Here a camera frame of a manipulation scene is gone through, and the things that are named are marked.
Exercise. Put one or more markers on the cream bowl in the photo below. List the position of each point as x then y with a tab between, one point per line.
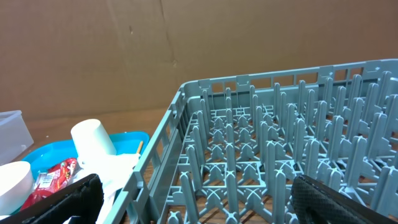
16	185

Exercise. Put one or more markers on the red snack wrapper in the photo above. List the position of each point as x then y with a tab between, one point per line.
47	183

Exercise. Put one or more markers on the clear plastic bin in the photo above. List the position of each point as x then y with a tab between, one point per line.
15	137

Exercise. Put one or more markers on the wooden chopstick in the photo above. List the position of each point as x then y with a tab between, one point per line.
139	149

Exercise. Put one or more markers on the white napkin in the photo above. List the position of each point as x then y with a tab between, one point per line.
113	171

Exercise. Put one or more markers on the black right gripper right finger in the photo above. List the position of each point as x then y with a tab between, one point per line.
316	203

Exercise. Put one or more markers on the teal serving tray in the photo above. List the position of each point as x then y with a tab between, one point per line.
51	154

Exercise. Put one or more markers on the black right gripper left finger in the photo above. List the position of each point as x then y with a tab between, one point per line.
81	201

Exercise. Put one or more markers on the grey dishwasher rack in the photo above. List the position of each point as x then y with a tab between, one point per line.
235	145

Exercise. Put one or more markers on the white cup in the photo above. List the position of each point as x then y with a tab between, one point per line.
91	139

